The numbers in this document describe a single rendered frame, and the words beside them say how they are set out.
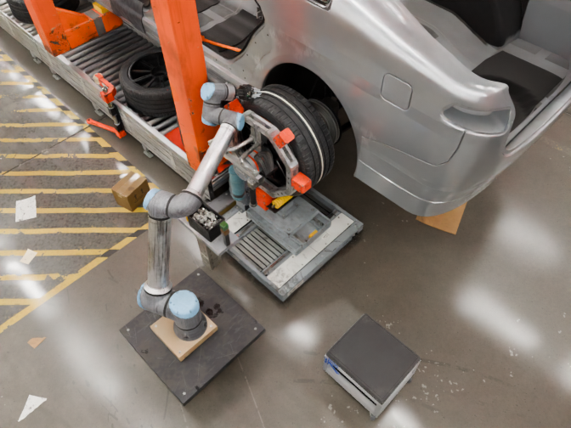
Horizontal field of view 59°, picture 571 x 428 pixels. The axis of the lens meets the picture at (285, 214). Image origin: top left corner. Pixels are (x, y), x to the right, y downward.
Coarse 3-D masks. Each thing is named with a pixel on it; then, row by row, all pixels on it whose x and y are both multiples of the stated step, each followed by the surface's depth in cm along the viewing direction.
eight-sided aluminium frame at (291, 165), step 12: (252, 120) 277; (264, 120) 277; (264, 132) 275; (276, 132) 272; (288, 156) 279; (288, 168) 277; (264, 180) 317; (288, 180) 285; (276, 192) 305; (288, 192) 293
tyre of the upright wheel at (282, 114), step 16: (272, 96) 281; (288, 96) 280; (256, 112) 284; (272, 112) 273; (288, 112) 274; (304, 112) 277; (304, 128) 275; (320, 128) 280; (304, 144) 275; (320, 144) 282; (304, 160) 277; (320, 160) 285; (320, 176) 295
